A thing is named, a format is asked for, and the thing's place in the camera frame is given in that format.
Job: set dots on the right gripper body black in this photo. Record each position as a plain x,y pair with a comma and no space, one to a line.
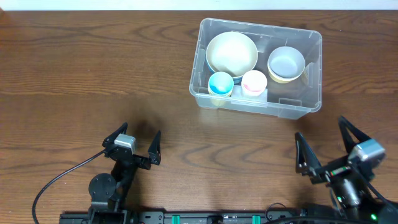
330,173

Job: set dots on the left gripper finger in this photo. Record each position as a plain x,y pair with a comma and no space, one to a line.
111,138
154,150

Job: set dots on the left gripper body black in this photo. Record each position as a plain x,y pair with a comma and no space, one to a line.
134,157

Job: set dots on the yellow small bowl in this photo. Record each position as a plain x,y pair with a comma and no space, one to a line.
279,79

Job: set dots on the blue cup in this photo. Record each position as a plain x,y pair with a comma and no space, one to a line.
221,82

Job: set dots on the pink cup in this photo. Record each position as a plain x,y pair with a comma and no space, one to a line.
253,83

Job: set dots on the white small bowl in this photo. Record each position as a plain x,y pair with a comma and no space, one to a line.
303,72

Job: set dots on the dark blue large bowl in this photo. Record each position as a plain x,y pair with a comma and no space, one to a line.
210,68

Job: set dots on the grey small bowl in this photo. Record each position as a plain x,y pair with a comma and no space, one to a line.
286,62

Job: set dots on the beige large bowl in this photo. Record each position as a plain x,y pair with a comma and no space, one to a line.
232,52

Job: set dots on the yellow cup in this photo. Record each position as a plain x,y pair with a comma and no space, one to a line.
219,101
228,94

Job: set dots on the pale green cup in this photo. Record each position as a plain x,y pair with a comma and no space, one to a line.
260,97

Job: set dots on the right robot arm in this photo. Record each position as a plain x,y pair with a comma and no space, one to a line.
381,211

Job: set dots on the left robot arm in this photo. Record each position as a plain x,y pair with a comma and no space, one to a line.
109,191

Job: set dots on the clear plastic storage bin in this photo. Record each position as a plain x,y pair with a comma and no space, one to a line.
286,100

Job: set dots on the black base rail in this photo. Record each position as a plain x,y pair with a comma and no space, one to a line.
170,218

